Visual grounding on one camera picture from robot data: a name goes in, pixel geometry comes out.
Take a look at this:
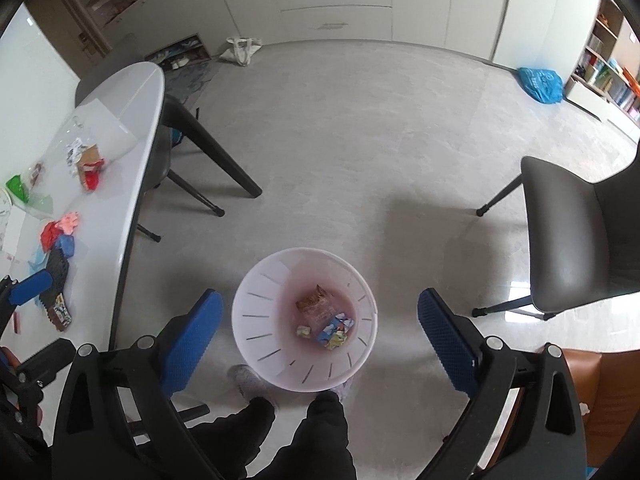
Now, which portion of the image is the person's left grey shoe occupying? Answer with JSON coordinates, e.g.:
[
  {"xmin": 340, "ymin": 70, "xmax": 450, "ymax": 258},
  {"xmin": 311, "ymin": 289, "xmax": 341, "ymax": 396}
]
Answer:
[{"xmin": 227, "ymin": 364, "xmax": 278, "ymax": 408}]

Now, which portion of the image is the printed card packet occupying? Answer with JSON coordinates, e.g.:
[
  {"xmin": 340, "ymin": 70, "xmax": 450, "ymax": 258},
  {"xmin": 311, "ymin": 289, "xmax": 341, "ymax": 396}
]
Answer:
[{"xmin": 50, "ymin": 294, "xmax": 73, "ymax": 333}]

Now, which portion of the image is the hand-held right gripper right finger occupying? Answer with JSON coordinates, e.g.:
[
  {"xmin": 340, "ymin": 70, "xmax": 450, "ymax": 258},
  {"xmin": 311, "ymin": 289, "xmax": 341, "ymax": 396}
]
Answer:
[{"xmin": 415, "ymin": 288, "xmax": 588, "ymax": 480}]

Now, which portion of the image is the red wrapper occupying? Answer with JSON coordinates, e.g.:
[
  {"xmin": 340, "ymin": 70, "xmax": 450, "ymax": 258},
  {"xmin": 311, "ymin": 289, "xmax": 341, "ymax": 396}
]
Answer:
[{"xmin": 82, "ymin": 160, "xmax": 106, "ymax": 192}]

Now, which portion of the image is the pale green clear plastic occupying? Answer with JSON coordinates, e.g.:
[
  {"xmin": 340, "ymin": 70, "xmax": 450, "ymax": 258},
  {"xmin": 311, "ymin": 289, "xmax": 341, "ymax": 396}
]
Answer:
[{"xmin": 25, "ymin": 192, "xmax": 55, "ymax": 218}]

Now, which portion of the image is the white paper sheet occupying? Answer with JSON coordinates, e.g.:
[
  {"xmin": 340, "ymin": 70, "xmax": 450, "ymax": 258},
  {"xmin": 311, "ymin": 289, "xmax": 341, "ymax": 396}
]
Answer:
[{"xmin": 0, "ymin": 207, "xmax": 41, "ymax": 256}]

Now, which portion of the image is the pink paper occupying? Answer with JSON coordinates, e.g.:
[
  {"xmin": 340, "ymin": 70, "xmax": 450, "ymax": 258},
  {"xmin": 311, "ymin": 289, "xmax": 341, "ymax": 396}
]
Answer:
[{"xmin": 57, "ymin": 211, "xmax": 83, "ymax": 235}]

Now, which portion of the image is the orange leather chair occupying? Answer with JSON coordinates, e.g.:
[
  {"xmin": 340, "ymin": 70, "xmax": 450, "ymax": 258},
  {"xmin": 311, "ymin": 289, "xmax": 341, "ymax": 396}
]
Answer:
[{"xmin": 480, "ymin": 347, "xmax": 640, "ymax": 480}]

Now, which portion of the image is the dark floor mat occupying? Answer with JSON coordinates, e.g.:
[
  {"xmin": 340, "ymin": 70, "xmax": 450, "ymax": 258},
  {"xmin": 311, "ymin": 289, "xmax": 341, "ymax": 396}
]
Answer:
[{"xmin": 165, "ymin": 60, "xmax": 217, "ymax": 107}]

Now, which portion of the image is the white tote bag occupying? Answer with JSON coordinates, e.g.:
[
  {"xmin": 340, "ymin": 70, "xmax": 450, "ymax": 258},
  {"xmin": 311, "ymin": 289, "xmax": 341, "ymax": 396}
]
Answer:
[{"xmin": 222, "ymin": 37, "xmax": 262, "ymax": 66}]

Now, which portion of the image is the bookshelf with books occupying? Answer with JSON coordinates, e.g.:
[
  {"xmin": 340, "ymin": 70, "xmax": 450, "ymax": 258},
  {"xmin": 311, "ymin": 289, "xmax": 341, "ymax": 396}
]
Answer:
[{"xmin": 565, "ymin": 0, "xmax": 640, "ymax": 136}]

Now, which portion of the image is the green plastic piece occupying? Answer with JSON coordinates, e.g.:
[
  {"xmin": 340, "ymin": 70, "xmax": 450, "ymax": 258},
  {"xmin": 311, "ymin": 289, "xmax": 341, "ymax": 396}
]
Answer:
[{"xmin": 6, "ymin": 174, "xmax": 31, "ymax": 206}]

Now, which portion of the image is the grey chair with black legs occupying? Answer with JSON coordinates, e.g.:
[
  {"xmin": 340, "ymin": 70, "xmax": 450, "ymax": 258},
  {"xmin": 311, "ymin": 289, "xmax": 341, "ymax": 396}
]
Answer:
[
  {"xmin": 75, "ymin": 35, "xmax": 223, "ymax": 242},
  {"xmin": 475, "ymin": 156, "xmax": 640, "ymax": 322}
]

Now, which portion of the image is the black and white wrapper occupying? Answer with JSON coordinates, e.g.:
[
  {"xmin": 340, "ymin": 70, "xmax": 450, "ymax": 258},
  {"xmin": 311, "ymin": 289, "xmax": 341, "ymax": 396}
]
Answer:
[{"xmin": 65, "ymin": 137, "xmax": 88, "ymax": 176}]

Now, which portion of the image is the black table leg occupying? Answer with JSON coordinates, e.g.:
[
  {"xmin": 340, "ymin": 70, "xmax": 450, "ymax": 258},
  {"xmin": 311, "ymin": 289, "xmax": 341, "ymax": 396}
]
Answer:
[{"xmin": 162, "ymin": 95, "xmax": 263, "ymax": 198}]

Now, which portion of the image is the person's left leg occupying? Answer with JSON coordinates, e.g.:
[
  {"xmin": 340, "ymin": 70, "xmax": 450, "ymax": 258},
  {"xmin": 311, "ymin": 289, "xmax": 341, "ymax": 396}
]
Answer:
[{"xmin": 190, "ymin": 397, "xmax": 277, "ymax": 480}]

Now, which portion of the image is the clear plastic bag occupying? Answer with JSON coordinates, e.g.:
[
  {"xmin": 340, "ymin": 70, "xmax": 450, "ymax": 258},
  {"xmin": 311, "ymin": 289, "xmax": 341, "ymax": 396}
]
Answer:
[{"xmin": 65, "ymin": 97, "xmax": 138, "ymax": 161}]

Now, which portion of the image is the person's right grey shoe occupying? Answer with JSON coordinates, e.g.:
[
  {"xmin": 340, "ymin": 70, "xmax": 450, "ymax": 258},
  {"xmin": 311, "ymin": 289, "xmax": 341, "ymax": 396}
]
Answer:
[{"xmin": 330, "ymin": 377, "xmax": 358, "ymax": 401}]

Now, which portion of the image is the red paper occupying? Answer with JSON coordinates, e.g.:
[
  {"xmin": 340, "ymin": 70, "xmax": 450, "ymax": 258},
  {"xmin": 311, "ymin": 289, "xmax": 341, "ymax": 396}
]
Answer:
[{"xmin": 40, "ymin": 221, "xmax": 63, "ymax": 252}]

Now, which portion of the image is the low shoe shelf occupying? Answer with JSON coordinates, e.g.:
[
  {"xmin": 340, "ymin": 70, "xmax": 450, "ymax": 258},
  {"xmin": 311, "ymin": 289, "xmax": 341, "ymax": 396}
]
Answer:
[{"xmin": 145, "ymin": 34, "xmax": 208, "ymax": 68}]

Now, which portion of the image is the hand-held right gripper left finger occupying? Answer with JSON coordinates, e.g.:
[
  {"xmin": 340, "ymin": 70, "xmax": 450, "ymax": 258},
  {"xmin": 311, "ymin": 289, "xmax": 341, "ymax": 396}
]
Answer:
[{"xmin": 51, "ymin": 288, "xmax": 223, "ymax": 480}]

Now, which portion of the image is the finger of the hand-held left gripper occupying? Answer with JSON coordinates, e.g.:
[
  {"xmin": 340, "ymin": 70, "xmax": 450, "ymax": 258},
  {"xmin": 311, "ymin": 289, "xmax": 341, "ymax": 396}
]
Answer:
[
  {"xmin": 0, "ymin": 338, "xmax": 77, "ymax": 391},
  {"xmin": 0, "ymin": 270, "xmax": 55, "ymax": 341}
]

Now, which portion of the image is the white plastic trash bin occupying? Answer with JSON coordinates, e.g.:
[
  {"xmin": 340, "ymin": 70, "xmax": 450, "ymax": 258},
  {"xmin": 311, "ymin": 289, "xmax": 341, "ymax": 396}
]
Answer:
[{"xmin": 231, "ymin": 247, "xmax": 378, "ymax": 393}]

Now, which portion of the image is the person's grey shoe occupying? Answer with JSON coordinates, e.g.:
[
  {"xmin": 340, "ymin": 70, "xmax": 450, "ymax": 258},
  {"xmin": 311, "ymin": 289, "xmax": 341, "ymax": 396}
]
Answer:
[
  {"xmin": 227, "ymin": 364, "xmax": 278, "ymax": 408},
  {"xmin": 330, "ymin": 377, "xmax": 358, "ymax": 401}
]

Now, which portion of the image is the brown door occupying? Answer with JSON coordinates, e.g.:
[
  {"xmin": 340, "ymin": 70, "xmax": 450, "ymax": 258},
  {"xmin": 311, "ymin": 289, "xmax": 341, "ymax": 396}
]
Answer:
[{"xmin": 25, "ymin": 0, "xmax": 112, "ymax": 67}]

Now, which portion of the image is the white built-in wardrobe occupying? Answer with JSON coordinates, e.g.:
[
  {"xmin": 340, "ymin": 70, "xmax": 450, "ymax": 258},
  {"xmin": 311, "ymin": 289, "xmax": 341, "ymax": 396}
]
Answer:
[{"xmin": 165, "ymin": 0, "xmax": 601, "ymax": 63}]

